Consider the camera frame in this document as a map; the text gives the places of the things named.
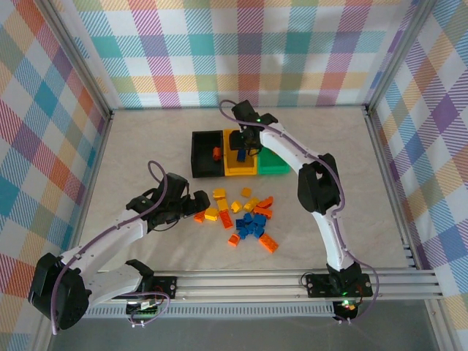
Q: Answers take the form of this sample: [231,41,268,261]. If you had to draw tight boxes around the aluminium frame post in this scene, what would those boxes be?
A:
[38,0,115,124]
[364,0,439,114]

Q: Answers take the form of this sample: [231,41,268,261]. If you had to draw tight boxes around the green plastic bin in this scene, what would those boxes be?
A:
[257,148,291,176]

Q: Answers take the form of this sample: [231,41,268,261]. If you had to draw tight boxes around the grey slotted cable duct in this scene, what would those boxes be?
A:
[86,305,336,319]

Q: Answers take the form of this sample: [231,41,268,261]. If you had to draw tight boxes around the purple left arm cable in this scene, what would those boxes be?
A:
[50,159,173,336]

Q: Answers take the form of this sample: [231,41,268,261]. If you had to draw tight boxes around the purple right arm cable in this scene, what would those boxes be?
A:
[218,98,380,326]

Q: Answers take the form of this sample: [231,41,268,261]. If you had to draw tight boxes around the green controller circuit board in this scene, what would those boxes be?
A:
[333,298,358,316]
[126,299,164,316]

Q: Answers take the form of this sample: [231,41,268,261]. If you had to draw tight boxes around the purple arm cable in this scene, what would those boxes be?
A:
[218,98,380,326]
[50,159,173,336]

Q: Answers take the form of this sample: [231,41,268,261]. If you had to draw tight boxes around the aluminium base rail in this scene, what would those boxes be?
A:
[86,268,445,306]

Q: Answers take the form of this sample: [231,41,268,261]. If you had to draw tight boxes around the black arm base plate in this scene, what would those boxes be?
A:
[151,276,179,300]
[305,273,374,298]

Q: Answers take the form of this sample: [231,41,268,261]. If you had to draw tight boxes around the black plastic bin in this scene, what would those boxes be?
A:
[192,129,226,180]

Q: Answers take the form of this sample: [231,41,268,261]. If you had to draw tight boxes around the yellow plastic bin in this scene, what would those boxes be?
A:
[222,128,261,178]

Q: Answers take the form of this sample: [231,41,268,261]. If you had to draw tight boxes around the aluminium table side rail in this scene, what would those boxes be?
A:
[363,105,421,271]
[64,109,116,275]

